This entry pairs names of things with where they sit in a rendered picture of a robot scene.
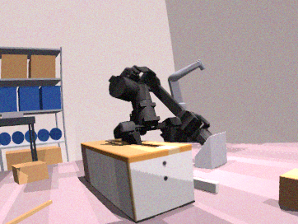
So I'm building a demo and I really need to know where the tan rectangular block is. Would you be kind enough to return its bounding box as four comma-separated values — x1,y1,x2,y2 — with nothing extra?
12,161,49,184

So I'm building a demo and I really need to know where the tan thin rod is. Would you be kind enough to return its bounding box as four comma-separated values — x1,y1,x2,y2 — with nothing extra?
6,200,53,224

